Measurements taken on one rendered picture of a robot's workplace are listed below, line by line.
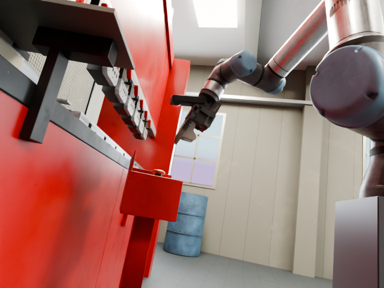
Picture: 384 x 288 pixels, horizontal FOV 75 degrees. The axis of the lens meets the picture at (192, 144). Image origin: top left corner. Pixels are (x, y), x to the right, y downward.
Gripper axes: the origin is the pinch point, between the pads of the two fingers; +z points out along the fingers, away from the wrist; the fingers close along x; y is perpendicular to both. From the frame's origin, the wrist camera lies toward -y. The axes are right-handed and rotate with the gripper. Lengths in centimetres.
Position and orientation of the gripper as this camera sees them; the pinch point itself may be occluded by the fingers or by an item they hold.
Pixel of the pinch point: (175, 139)
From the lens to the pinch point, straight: 82.8
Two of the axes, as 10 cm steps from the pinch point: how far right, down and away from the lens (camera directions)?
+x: -2.8, 1.8, 9.4
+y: 8.3, 5.4, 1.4
